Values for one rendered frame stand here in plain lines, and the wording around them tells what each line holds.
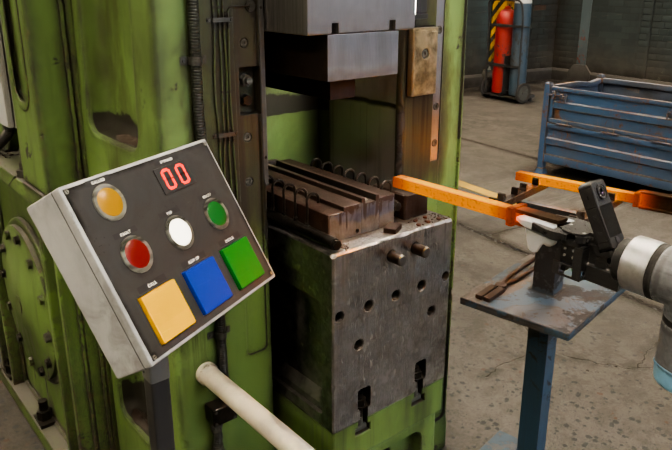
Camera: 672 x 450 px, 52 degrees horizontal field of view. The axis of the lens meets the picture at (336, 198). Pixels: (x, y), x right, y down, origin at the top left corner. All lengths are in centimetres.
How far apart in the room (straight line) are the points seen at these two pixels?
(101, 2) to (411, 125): 81
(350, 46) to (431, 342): 78
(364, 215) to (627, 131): 383
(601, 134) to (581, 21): 555
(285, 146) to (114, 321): 108
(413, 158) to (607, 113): 355
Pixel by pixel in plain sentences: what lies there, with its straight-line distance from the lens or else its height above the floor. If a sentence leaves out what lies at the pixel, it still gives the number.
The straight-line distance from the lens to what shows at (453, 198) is 137.
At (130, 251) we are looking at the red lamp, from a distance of 104.
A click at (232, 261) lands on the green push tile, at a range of 117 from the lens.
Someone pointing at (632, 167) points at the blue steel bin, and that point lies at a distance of 527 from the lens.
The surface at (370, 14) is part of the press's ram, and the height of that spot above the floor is 140.
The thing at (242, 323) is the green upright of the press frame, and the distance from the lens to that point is 164.
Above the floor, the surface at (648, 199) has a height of 94.
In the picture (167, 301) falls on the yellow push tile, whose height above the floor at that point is 102.
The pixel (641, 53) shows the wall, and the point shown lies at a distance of 1019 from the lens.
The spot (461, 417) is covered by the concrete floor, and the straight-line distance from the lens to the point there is 258.
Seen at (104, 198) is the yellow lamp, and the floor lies 117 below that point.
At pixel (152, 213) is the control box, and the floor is 113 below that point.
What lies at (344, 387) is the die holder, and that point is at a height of 58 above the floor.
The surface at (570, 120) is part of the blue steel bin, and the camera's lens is 547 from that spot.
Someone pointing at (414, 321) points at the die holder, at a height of 67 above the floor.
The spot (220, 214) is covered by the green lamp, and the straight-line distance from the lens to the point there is 120.
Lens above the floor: 147
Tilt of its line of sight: 18 degrees down
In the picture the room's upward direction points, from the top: straight up
